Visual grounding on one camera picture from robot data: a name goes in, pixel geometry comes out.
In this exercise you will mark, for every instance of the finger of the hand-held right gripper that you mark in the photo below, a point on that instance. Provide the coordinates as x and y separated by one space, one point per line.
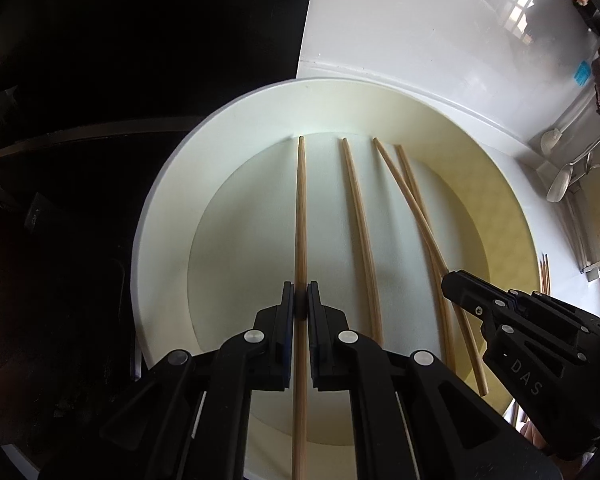
555 312
467 292

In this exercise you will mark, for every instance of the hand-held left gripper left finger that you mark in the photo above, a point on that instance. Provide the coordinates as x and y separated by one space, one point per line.
289 312

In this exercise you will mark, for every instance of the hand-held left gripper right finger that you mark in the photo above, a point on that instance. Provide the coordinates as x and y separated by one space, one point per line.
314 312

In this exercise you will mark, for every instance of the round white plate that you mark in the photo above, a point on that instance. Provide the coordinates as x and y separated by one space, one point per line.
230 260

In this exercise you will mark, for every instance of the slim bamboo chopstick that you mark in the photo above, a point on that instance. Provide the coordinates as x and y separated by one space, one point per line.
300 210
405 171
543 275
357 220
394 169

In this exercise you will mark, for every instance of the person's right hand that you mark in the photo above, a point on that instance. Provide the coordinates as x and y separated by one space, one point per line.
530 432

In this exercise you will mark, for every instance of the chopstick pair on table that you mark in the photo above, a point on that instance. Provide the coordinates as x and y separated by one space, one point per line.
548 275

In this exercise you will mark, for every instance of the small white clip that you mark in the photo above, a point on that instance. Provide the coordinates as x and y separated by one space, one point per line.
597 270

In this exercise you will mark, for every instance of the metal spoon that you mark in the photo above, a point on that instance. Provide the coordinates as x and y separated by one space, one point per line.
560 184

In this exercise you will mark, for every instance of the black glass cooktop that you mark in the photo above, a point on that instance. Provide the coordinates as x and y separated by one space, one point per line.
80 60

